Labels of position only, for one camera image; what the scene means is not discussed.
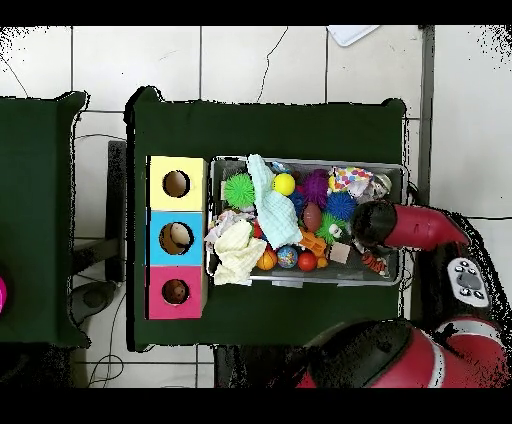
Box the mint green waffle cloth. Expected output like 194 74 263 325
246 153 304 250

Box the cream waffle cloth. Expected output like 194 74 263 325
213 219 267 287

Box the multicoloured patterned cloth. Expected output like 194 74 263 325
328 165 391 201

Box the clear mesh bin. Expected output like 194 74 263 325
204 156 407 288

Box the wooden box with three holes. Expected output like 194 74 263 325
143 155 209 320

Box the plain green spiky ball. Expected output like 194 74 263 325
222 172 256 210

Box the smooth yellow ball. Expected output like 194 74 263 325
271 172 297 197

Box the brown toy football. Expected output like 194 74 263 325
301 201 323 233

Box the purple spiky toy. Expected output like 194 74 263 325
301 168 330 210

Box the green spiky ball with eyes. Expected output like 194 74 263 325
315 211 347 245

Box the plain blue spiky ball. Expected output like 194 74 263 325
325 191 357 222

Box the dark green tablecloth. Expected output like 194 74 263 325
125 85 408 353

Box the tiger plush toy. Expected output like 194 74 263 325
361 250 389 277

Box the grey round base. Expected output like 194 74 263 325
70 280 118 326

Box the white flat board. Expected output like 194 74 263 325
326 25 381 48

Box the thin floor cable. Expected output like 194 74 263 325
255 26 290 104

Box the grey metal rail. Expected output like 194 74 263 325
417 25 436 207

